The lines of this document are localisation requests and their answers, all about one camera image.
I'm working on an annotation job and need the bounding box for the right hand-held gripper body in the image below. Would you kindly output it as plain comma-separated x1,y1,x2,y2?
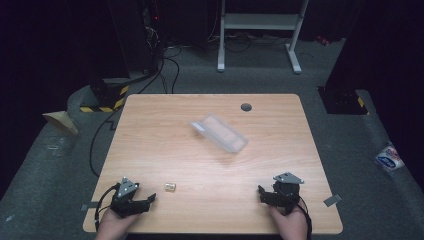
271,171,305,215

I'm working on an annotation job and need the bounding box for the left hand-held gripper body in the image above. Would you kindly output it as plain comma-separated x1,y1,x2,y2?
109,176,144,219

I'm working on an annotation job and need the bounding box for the clear plastic bag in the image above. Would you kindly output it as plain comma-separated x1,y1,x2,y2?
190,112,250,155

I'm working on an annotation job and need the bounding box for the person's left hand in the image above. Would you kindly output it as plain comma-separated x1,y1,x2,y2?
95,209,140,240

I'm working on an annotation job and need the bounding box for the person's right hand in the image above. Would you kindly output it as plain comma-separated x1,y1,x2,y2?
268,199,309,240

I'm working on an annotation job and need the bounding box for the grey tape strip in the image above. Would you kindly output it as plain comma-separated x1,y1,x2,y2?
322,193,343,208
80,201,101,212

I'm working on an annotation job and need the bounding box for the beige cardboard piece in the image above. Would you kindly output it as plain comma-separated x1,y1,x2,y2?
41,110,80,136

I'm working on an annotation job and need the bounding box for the black yellow striped stand base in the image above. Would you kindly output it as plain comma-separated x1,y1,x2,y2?
79,77,131,114
317,86,370,116

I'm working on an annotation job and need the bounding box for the white blue packet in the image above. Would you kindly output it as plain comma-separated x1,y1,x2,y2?
374,141,406,172

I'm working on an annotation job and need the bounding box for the small red object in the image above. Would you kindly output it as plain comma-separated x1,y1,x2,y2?
315,35,332,47

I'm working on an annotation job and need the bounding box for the dark equipment rack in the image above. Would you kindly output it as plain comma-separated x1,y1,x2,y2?
141,0,166,75

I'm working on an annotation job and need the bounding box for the white metal stand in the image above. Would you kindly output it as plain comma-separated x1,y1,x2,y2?
216,0,310,75

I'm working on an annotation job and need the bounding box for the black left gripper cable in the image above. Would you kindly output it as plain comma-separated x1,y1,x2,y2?
94,183,122,232

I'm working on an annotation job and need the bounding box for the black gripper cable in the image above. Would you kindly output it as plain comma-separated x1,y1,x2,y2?
94,183,122,232
296,199,313,240

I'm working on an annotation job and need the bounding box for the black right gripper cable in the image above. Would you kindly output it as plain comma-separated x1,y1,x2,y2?
296,199,313,240

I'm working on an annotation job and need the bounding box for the black floor cable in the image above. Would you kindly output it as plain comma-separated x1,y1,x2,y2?
138,46,181,95
88,105,125,178

